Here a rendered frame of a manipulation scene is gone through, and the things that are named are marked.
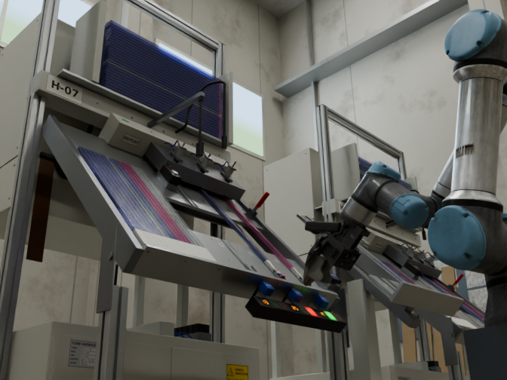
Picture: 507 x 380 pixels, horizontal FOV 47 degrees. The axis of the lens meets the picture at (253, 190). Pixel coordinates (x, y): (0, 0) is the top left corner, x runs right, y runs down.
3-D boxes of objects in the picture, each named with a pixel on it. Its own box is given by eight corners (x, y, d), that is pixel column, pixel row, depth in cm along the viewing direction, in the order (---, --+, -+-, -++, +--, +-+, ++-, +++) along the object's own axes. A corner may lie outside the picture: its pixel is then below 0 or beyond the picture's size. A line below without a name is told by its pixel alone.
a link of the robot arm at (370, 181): (390, 168, 135) (369, 154, 141) (364, 208, 137) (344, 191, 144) (410, 180, 139) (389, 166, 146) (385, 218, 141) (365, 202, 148)
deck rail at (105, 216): (130, 274, 121) (144, 249, 120) (122, 272, 120) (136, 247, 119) (46, 134, 172) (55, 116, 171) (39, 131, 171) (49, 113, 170)
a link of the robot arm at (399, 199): (446, 208, 132) (416, 187, 141) (413, 197, 126) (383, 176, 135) (429, 237, 134) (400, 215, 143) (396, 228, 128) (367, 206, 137)
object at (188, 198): (256, 241, 193) (264, 228, 192) (78, 186, 149) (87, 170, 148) (211, 193, 216) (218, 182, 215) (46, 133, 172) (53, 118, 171)
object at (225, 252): (327, 305, 166) (333, 296, 165) (134, 261, 122) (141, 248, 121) (290, 267, 179) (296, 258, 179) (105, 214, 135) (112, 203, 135)
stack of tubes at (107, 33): (222, 140, 219) (222, 80, 229) (103, 87, 184) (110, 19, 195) (200, 151, 226) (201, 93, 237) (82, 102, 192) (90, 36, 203)
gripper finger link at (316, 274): (307, 294, 143) (327, 264, 141) (294, 280, 148) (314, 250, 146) (315, 296, 145) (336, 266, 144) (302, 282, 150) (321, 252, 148)
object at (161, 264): (324, 315, 165) (338, 295, 164) (130, 274, 121) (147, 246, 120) (322, 312, 166) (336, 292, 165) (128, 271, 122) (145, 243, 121)
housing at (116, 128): (215, 201, 214) (235, 169, 211) (98, 160, 181) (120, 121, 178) (205, 191, 220) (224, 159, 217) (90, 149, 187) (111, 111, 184)
